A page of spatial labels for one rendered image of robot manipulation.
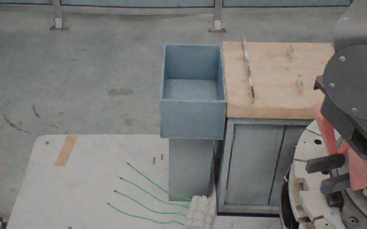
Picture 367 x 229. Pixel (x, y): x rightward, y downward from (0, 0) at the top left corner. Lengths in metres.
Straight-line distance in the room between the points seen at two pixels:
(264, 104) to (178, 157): 0.21
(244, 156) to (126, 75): 1.83
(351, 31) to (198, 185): 0.63
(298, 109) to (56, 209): 0.51
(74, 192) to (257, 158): 0.39
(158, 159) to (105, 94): 1.47
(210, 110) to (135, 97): 1.71
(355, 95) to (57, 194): 0.74
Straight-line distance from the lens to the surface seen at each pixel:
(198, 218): 0.86
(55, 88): 2.54
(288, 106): 0.73
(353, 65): 0.32
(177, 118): 0.74
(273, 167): 0.83
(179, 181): 0.89
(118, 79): 2.55
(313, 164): 0.49
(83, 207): 0.95
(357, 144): 0.43
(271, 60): 0.83
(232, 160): 0.81
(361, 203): 0.57
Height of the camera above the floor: 1.52
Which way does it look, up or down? 41 degrees down
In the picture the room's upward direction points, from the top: 2 degrees clockwise
